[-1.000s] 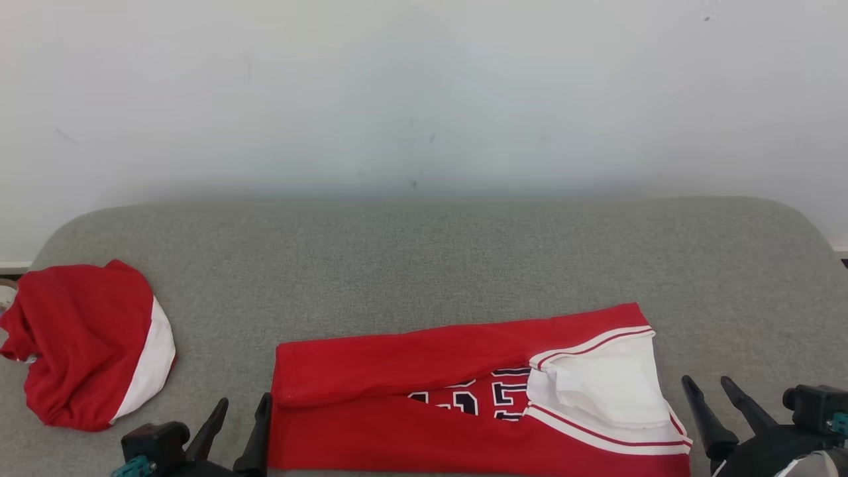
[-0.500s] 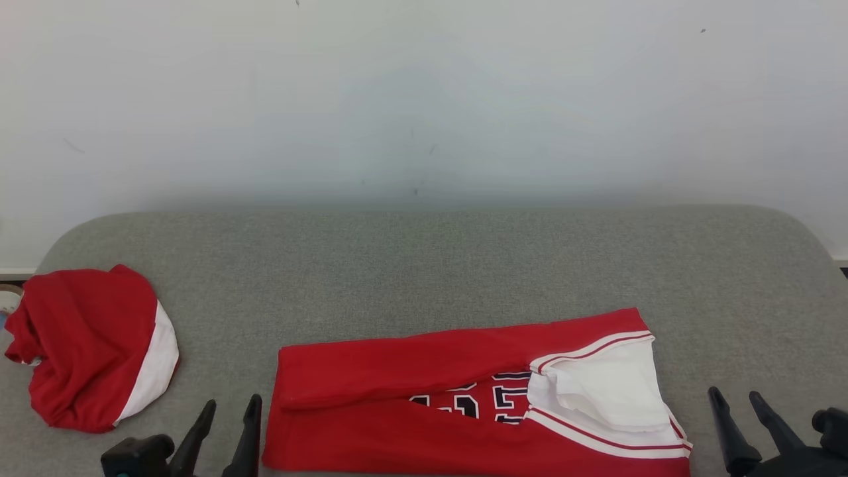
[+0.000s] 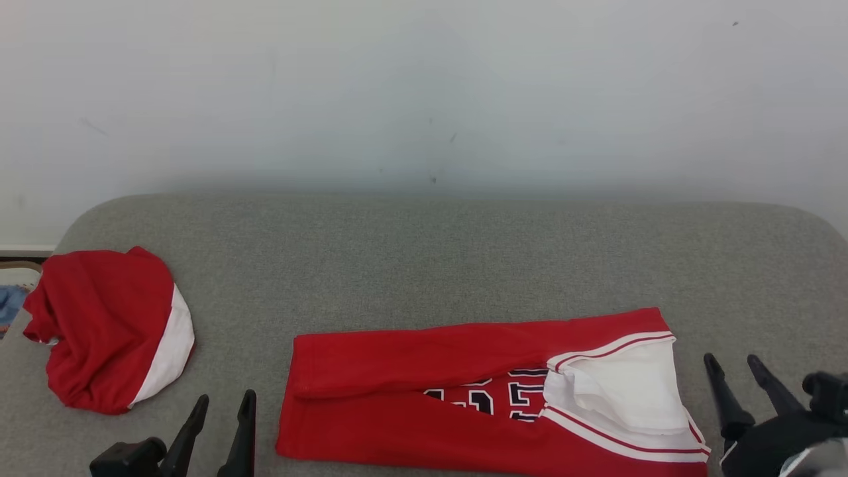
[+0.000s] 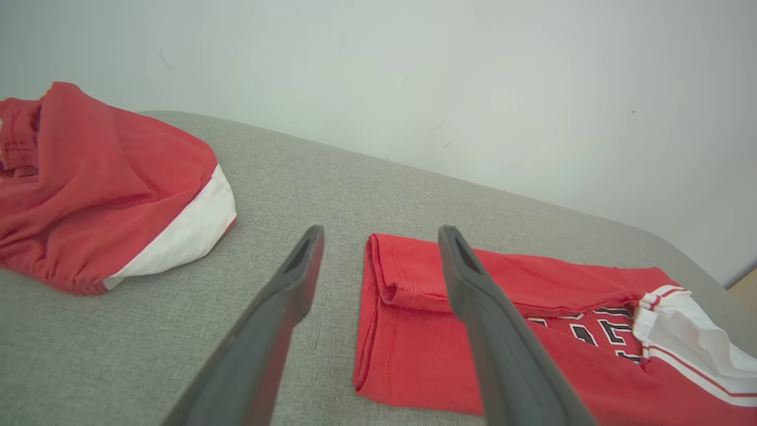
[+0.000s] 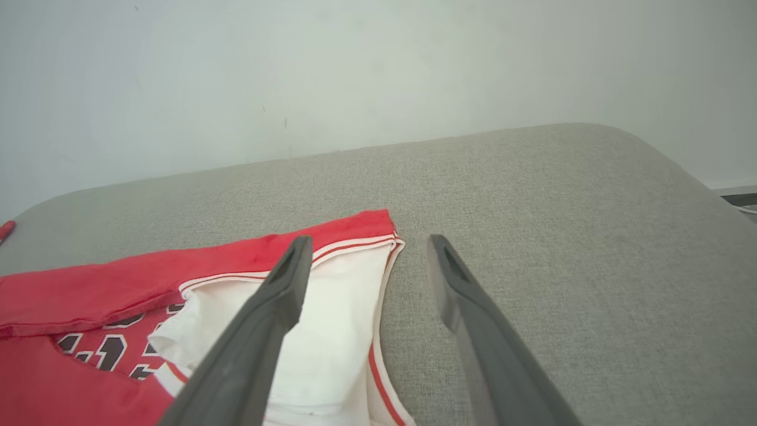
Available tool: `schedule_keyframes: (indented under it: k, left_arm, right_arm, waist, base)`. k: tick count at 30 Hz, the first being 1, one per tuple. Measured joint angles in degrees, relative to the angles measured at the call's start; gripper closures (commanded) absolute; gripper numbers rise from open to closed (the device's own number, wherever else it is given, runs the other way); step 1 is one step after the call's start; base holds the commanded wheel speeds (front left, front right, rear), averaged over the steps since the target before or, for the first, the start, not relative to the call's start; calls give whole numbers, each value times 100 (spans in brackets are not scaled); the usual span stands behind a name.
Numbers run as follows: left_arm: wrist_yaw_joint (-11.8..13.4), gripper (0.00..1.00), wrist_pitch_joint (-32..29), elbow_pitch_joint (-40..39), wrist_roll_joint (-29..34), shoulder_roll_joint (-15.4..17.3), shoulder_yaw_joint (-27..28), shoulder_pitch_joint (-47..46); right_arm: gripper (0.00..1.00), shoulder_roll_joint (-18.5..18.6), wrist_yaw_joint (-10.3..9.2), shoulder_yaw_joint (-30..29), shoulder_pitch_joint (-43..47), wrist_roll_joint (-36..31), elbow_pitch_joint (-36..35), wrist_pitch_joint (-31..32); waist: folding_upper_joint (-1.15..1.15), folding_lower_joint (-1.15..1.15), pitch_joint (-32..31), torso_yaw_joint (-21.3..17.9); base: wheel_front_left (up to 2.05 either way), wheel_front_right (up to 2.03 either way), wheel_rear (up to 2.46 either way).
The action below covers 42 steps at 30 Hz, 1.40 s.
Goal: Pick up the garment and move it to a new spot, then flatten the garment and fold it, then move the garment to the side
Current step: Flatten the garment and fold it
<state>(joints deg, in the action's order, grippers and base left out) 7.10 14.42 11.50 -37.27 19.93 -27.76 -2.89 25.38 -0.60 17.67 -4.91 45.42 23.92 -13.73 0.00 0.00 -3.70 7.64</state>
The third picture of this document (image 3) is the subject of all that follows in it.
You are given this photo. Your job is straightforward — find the red shorts with white band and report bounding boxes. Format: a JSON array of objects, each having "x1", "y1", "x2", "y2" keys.
[{"x1": 23, "y1": 246, "x2": 195, "y2": 416}]

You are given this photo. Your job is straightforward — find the blue patterned garment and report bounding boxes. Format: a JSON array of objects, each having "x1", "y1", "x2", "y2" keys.
[{"x1": 0, "y1": 286, "x2": 30, "y2": 335}]

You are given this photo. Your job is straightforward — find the white woven laundry basket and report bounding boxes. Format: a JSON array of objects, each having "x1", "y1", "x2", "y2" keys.
[{"x1": 0, "y1": 260, "x2": 44, "y2": 340}]

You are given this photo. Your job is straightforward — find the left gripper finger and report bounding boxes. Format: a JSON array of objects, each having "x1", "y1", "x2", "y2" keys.
[
  {"x1": 217, "y1": 390, "x2": 257, "y2": 477},
  {"x1": 159, "y1": 395, "x2": 210, "y2": 477}
]

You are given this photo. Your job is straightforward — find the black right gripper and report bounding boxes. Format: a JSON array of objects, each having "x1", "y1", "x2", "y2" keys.
[{"x1": 704, "y1": 353, "x2": 848, "y2": 477}]

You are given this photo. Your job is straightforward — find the red Bulls 23 jersey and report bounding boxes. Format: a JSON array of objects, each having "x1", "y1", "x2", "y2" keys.
[{"x1": 276, "y1": 307, "x2": 711, "y2": 477}]

